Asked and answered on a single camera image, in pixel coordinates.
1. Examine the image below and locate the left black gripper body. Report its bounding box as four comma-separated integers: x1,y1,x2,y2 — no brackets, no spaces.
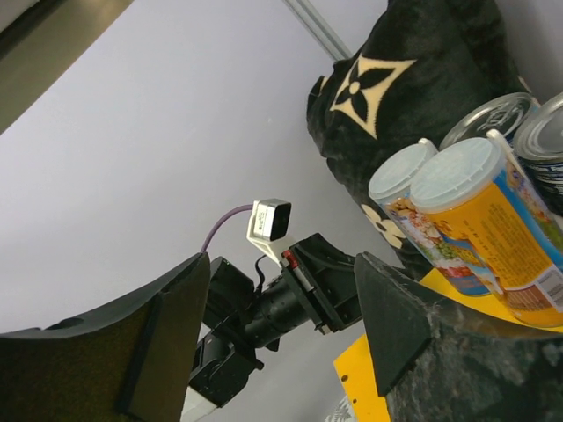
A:
281,233,362,334

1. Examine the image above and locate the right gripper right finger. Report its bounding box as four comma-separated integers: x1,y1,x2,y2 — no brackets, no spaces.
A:
354,252,563,422

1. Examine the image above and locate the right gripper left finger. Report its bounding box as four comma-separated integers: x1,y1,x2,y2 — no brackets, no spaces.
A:
1,253,210,421

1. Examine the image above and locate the tall porridge can plastic lid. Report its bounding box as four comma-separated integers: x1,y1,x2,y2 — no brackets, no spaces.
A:
368,137,494,298

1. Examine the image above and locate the yellow orange can plastic lid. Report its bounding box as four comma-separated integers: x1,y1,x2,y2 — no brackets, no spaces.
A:
410,138,562,327

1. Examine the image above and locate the blue soup can top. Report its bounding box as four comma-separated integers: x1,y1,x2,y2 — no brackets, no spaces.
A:
439,92,540,150

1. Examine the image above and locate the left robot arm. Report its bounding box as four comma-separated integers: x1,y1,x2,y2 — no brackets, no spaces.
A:
180,233,362,421

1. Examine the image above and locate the yellow wooden shelf cabinet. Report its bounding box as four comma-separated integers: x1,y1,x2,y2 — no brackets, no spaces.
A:
333,267,563,422

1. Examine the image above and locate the floral patterned table mat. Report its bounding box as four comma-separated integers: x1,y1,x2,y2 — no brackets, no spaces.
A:
324,397,355,422

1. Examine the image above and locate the black floral plush blanket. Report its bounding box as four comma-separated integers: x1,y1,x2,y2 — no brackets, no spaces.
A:
306,1,526,280

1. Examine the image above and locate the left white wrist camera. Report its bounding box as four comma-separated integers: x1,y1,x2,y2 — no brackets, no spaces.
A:
246,199,294,268

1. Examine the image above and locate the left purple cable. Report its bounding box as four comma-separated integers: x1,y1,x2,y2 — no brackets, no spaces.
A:
200,204,255,256

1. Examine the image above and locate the aluminium corner post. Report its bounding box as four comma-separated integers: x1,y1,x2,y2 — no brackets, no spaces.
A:
283,0,353,61

